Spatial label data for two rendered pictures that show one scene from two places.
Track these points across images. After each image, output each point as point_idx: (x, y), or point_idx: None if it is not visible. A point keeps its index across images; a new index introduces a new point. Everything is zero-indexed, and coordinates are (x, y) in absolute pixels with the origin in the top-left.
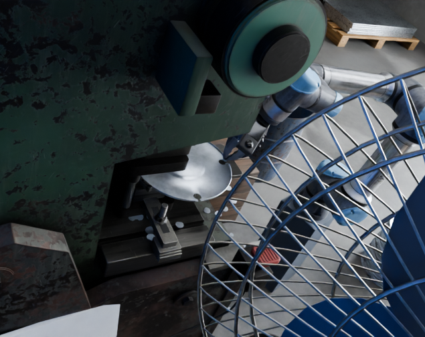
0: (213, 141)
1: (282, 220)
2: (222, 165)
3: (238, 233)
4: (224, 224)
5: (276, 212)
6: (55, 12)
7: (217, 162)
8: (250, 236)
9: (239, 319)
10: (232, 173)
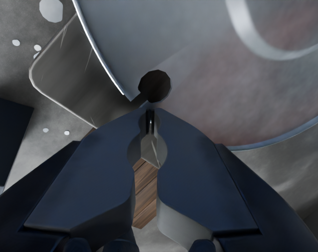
0: (138, 202)
1: None
2: (147, 65)
3: (61, 139)
4: (79, 139)
5: (7, 166)
6: None
7: (173, 73)
8: (47, 143)
9: None
10: (78, 41)
